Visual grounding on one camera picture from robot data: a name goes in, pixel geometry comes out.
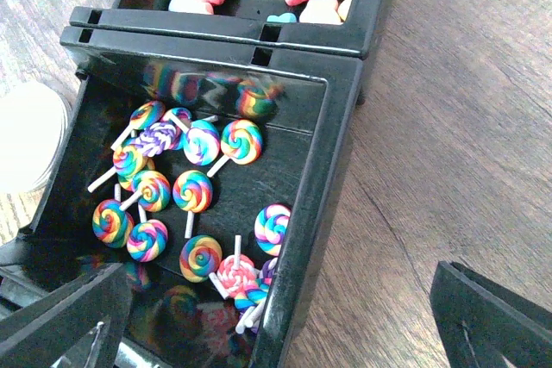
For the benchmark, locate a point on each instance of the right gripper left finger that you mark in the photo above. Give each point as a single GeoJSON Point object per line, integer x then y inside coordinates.
{"type": "Point", "coordinates": [38, 335]}

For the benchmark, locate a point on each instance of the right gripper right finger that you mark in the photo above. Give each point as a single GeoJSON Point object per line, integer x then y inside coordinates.
{"type": "Point", "coordinates": [483, 324]}

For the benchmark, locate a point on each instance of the round metal jar lid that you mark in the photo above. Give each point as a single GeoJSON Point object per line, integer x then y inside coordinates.
{"type": "Point", "coordinates": [34, 119]}

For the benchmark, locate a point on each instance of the black three-compartment candy tray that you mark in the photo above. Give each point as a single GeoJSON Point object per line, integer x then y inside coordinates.
{"type": "Point", "coordinates": [298, 83]}

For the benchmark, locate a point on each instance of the pile of rainbow lollipops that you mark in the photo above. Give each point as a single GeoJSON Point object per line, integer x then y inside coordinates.
{"type": "Point", "coordinates": [164, 156]}

